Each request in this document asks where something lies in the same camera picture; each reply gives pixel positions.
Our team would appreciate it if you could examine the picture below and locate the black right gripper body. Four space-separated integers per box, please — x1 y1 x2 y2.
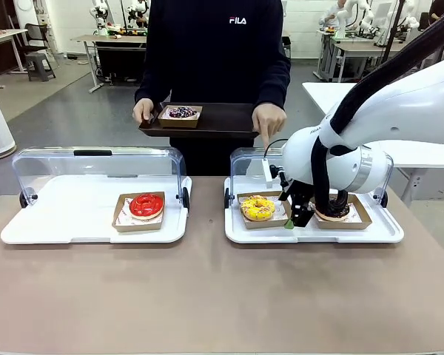
289 179 317 208

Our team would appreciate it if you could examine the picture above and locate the dark brown serving tray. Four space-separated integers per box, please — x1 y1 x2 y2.
138 102 262 140

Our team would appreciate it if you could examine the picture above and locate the cardboard tray of purple donut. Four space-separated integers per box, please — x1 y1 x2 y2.
157 105 204 129

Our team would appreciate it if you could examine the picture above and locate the purple sprinkled donut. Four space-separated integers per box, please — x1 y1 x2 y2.
168 106 198 119

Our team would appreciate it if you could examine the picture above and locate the person right forearm black sleeve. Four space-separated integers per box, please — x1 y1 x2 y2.
135 62 164 104

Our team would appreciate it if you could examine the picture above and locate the person left forearm black sleeve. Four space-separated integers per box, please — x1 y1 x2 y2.
260 58 292 110

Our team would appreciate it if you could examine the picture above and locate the yellow sprinkled donut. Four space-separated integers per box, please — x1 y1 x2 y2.
240 195 277 222
236 191 293 231

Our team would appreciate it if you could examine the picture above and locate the chocolate donut with nut crumbs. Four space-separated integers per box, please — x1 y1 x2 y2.
314 195 352 223

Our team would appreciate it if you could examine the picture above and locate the chocolate donut in tray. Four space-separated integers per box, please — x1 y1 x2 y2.
310 193 374 231

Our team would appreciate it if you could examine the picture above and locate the red glazed donut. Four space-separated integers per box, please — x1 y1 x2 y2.
129 192 166 222

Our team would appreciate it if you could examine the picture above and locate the cardboard tray of red donut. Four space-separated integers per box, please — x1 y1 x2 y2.
112 191 167 233

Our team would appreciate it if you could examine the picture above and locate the person in black FILA sweatshirt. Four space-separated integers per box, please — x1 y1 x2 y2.
135 0 292 177

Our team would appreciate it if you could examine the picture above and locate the seated background person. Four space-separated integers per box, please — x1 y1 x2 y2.
320 0 347 27

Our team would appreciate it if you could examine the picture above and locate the person left hand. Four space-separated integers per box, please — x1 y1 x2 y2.
251 103 288 149

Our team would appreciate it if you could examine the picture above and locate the person right hand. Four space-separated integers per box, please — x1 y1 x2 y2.
132 98 156 125

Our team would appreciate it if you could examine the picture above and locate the white display tray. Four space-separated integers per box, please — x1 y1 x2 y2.
0 174 193 245
223 176 406 245

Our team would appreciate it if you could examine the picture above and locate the clear plastic display lid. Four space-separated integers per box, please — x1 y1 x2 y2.
10 146 188 206
229 146 395 200

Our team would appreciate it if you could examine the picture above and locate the white side table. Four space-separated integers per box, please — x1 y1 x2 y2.
302 81 444 208

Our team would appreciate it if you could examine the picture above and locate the grey background workbench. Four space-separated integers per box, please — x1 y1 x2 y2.
70 34 149 93
332 42 404 82

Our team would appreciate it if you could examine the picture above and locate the black vertical pole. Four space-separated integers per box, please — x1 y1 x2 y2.
383 0 399 78

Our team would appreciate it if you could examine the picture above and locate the black cabinet under workbench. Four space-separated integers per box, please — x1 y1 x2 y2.
95 46 147 77

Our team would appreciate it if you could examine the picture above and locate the grey plastic stool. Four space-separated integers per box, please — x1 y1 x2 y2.
24 53 56 82

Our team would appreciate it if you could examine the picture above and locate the black office chair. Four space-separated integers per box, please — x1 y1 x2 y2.
24 22 51 55

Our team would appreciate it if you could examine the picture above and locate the light wooden background table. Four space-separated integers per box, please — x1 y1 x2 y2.
0 28 29 89

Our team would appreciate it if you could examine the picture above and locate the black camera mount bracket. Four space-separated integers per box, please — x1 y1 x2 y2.
269 164 293 203

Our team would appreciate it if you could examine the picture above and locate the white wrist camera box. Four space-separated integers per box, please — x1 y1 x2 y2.
262 158 274 189

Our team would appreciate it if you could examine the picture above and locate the thin black camera cable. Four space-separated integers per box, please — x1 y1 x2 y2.
263 138 290 160

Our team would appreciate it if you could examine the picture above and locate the black corrugated cable conduit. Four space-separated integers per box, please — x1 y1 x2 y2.
310 1 444 216

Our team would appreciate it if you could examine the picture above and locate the black lid handle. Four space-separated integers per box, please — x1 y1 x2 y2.
73 149 113 157

